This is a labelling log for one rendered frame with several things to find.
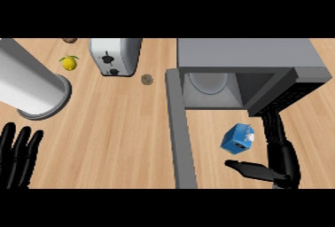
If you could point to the brown round kiwi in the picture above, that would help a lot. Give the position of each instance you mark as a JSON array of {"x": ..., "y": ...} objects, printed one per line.
[{"x": 147, "y": 79}]

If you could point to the grey microwave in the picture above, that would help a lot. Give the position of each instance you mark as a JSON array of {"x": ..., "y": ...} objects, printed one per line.
[{"x": 253, "y": 71}]

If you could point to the grey microwave door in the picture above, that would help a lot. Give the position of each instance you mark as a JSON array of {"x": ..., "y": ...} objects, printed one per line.
[{"x": 179, "y": 130}]

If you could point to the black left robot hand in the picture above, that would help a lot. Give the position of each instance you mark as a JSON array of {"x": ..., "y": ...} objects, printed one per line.
[{"x": 17, "y": 159}]

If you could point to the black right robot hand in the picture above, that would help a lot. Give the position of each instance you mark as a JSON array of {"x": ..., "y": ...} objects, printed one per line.
[{"x": 281, "y": 153}]

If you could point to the blue milk carton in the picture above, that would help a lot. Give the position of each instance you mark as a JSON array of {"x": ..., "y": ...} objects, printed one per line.
[{"x": 239, "y": 139}]

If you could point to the silver toaster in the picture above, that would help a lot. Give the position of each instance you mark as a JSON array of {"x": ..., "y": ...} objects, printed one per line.
[{"x": 116, "y": 56}]

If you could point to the yellow lemon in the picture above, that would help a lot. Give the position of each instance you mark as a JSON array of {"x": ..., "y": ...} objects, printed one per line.
[{"x": 70, "y": 63}]

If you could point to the brown potato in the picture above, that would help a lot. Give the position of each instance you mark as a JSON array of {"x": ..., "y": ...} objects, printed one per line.
[{"x": 70, "y": 40}]

